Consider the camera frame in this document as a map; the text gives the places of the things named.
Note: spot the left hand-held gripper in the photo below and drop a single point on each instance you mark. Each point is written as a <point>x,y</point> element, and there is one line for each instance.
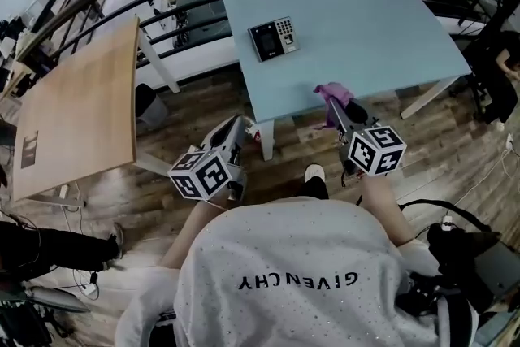
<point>211,174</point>

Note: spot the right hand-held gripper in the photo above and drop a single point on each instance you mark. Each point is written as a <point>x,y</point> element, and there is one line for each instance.
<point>378,150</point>

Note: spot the purple cloth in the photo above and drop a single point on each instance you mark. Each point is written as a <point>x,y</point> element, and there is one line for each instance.
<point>337,91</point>

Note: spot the black keypad device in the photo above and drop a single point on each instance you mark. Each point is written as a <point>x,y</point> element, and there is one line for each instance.
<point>268,40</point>

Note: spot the person's right forearm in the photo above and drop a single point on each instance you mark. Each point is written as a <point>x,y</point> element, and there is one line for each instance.
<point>384,211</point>

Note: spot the black shoulder pack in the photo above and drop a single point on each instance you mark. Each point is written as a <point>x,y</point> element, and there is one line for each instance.
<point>455,244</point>

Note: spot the person's left forearm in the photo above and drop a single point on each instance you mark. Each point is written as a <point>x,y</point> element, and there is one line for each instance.
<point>191,231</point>

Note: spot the clear plastic bottle red label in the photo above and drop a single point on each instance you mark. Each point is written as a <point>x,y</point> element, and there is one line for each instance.
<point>254,132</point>

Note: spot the person's white shoe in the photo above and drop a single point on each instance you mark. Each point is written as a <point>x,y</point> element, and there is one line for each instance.
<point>315,171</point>

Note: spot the grey trash bin black liner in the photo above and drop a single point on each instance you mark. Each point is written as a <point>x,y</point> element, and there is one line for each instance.
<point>152,114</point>

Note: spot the person's black trousers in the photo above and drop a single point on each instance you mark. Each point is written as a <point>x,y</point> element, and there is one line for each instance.
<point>315,189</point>

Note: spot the light blue table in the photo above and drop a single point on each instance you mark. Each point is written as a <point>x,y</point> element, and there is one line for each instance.
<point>365,32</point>

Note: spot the black office chair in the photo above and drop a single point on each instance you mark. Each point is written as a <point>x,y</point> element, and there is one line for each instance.
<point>477,65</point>

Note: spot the wooden table white legs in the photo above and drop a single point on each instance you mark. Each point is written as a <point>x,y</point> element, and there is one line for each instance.
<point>81,93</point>

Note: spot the white plug adapter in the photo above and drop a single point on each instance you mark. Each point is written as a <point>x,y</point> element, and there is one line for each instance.
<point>509,143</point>

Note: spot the black coat rack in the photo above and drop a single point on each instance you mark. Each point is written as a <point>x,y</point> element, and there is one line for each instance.
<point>508,4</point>

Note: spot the dark booklet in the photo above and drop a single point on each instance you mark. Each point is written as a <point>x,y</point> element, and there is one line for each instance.
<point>29,150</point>

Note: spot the grey device box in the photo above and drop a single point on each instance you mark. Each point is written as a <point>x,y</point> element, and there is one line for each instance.
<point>499,268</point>

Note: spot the grey office chair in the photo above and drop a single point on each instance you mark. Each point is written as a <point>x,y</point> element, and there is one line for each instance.
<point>57,298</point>

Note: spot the black folding stand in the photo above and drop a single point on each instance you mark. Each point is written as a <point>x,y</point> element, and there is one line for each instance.
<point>24,325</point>

